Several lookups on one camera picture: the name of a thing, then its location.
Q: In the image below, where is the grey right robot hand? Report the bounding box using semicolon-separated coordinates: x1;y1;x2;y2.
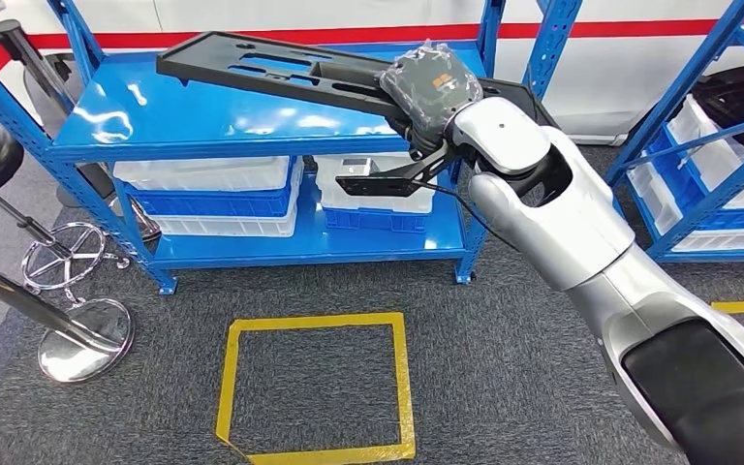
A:
378;41;485;162

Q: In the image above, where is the black plastic plate frame part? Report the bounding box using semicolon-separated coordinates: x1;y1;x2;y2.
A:
155;30;559;130

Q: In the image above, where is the blue metal shelf rack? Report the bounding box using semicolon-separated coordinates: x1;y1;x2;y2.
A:
0;0;585;296

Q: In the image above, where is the white car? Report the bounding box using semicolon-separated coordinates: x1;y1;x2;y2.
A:
0;0;744;147

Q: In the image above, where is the blue metal rack on casters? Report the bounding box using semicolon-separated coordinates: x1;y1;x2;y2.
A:
603;0;744;264

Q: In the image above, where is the yellow floor tape square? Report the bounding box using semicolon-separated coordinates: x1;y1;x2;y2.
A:
215;312;417;465

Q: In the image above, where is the chrome stanchion with disc base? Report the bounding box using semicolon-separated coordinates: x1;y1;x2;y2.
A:
0;246;136;385

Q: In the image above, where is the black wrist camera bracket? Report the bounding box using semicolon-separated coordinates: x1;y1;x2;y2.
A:
335;143;453;197

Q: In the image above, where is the black camera cable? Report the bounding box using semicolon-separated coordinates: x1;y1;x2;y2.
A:
413;179;521;253

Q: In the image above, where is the black-headed stanchion post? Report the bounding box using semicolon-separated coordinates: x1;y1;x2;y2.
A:
0;18;163;244

